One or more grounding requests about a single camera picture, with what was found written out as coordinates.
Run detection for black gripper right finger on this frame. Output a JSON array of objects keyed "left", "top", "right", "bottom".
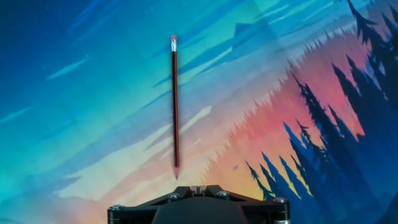
[{"left": 198, "top": 185, "right": 292, "bottom": 224}]

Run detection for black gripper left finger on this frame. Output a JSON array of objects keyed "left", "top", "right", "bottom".
[{"left": 107, "top": 185, "right": 198, "bottom": 224}]

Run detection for red black striped pencil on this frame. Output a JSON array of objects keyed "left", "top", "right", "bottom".
[{"left": 170, "top": 34, "right": 181, "bottom": 181}]

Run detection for printed forest sunset tablecloth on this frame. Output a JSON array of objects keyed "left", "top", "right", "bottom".
[{"left": 0, "top": 0, "right": 398, "bottom": 224}]

